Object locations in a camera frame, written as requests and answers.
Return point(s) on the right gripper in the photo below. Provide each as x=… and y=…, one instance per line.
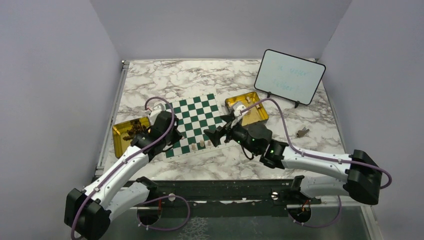
x=215, y=135

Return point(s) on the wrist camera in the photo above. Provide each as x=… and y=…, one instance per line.
x=237, y=109
x=154, y=112

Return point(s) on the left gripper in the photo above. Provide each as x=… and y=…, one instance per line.
x=177, y=136

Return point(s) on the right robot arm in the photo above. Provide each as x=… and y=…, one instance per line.
x=355, y=175

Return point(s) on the green white chess board mat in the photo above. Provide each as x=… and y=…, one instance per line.
x=196, y=113

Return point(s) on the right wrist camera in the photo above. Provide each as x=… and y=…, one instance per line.
x=237, y=109

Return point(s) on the small whiteboard on stand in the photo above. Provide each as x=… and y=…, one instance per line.
x=290, y=77

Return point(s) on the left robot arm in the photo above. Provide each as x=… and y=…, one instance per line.
x=126, y=165

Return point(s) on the small grey key object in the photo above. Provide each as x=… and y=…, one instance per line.
x=302, y=132

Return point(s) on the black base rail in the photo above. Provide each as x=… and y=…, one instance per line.
x=206, y=198

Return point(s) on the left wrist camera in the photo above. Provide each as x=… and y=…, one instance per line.
x=154, y=112

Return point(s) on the gold tin with dark pieces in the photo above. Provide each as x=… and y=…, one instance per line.
x=123, y=133

